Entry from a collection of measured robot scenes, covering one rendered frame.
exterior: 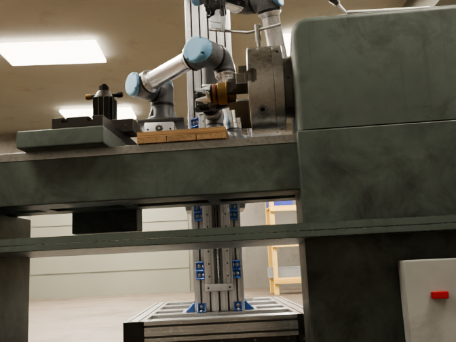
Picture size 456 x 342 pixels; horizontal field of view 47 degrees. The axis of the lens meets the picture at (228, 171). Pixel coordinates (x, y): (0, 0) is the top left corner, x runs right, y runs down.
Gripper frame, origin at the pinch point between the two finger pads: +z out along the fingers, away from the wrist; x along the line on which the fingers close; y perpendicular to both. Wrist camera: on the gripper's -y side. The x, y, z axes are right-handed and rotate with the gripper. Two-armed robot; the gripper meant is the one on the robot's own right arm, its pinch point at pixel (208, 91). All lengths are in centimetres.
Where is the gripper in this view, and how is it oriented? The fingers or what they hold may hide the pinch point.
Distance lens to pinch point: 193.4
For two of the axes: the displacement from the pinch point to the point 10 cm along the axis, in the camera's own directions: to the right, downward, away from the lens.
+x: -0.5, -9.8, 1.8
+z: -1.1, -1.7, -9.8
